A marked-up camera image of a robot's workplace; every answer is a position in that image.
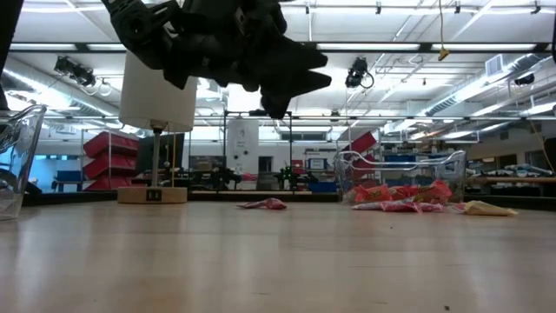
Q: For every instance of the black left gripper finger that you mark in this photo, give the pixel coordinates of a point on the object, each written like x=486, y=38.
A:
x=308, y=82
x=304, y=54

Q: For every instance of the pink candy wrapper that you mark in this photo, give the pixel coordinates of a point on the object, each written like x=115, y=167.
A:
x=432, y=207
x=249, y=205
x=369, y=207

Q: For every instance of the orange Reese's candy packet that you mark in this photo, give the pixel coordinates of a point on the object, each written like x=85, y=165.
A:
x=434, y=191
x=404, y=191

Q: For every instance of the yellow candy bar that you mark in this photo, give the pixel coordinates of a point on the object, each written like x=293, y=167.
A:
x=488, y=208

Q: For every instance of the black background robot arm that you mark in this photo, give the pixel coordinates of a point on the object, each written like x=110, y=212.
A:
x=223, y=177

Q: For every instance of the red candy wrapper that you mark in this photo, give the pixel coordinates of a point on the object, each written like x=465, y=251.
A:
x=401, y=207

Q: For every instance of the pink red candy bar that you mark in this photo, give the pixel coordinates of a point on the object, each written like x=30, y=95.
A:
x=458, y=208

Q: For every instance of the red candy packets right pile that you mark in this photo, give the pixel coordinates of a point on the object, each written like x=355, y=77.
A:
x=65, y=197

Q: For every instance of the tilted red storage bin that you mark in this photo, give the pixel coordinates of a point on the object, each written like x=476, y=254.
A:
x=362, y=142

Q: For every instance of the white sign board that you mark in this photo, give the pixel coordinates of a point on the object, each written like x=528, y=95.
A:
x=316, y=164

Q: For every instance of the white column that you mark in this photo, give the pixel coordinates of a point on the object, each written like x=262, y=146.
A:
x=242, y=139

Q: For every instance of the white shade wooden base lamp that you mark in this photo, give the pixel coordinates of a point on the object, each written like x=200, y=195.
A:
x=156, y=100

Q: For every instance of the green black background robot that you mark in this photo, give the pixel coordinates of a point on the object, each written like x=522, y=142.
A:
x=287, y=176

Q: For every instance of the blue storage bin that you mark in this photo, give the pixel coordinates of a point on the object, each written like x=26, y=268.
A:
x=323, y=187

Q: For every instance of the blue shelf bins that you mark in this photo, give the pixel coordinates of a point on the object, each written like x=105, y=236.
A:
x=399, y=158

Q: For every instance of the black background monitor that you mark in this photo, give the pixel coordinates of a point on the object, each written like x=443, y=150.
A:
x=167, y=152

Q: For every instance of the clear plastic bin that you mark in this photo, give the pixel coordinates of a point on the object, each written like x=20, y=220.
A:
x=17, y=152
x=551, y=152
x=452, y=169

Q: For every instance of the white air vent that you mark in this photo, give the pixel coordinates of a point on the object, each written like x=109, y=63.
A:
x=494, y=65

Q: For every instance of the wooden workbench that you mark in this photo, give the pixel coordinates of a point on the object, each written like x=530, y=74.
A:
x=512, y=179

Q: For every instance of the black ceiling camera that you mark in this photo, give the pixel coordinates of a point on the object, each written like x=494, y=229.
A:
x=356, y=71
x=524, y=79
x=78, y=73

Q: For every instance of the black frame stand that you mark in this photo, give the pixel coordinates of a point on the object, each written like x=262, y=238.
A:
x=243, y=112

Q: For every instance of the silver ventilation duct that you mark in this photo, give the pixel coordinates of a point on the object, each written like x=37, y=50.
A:
x=39, y=82

